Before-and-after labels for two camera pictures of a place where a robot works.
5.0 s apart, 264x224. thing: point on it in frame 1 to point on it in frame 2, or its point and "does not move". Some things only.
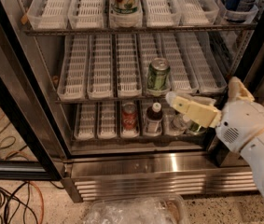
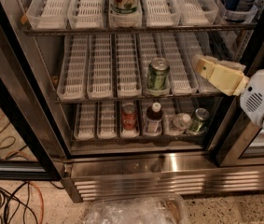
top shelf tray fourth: [160, 6] does not move
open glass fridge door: [21, 139] does not move
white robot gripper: [245, 124] to [259, 93]
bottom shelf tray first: [85, 123] does not move
